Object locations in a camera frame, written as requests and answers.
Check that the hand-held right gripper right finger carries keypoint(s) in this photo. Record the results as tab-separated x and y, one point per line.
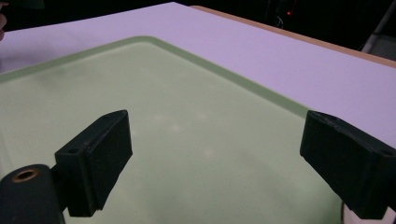
351	161

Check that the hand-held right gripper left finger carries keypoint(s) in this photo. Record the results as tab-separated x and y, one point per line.
93	165

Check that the pale green tray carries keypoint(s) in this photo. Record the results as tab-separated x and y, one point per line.
174	130

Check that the grey metal stand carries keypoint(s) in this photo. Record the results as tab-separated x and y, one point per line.
378	34

